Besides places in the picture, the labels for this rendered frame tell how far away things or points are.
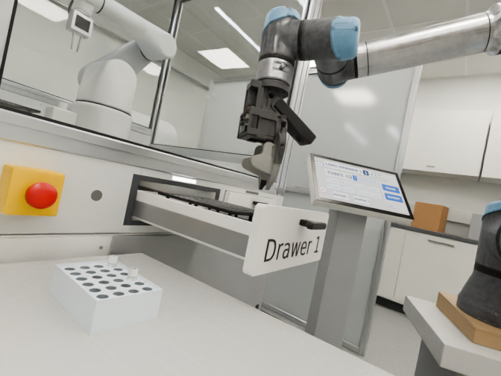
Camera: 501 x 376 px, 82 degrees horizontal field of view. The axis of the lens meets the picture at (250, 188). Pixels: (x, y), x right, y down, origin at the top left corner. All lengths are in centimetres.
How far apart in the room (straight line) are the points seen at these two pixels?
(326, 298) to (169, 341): 129
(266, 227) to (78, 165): 36
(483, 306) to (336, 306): 100
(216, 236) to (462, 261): 308
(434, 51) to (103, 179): 72
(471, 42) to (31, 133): 82
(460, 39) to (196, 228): 64
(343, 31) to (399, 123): 171
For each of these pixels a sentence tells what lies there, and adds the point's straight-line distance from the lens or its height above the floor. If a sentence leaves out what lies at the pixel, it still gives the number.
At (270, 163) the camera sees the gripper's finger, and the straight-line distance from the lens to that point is 57.
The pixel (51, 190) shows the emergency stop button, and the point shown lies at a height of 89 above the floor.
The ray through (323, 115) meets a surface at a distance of 249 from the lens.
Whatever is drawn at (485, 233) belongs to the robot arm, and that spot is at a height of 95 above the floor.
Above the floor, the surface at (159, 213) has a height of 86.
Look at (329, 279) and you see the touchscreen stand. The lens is 158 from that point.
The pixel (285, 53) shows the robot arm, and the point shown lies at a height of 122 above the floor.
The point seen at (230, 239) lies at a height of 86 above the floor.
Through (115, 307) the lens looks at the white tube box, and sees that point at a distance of 38.
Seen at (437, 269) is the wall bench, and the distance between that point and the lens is 345.
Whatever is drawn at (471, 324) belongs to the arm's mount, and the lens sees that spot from 70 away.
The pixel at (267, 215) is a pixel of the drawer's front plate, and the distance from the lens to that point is 44.
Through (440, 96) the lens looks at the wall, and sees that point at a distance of 446.
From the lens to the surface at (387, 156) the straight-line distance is 224.
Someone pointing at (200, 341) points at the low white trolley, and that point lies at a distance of 39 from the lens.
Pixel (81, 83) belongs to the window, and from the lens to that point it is 64.
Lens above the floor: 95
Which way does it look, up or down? level
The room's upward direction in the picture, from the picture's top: 11 degrees clockwise
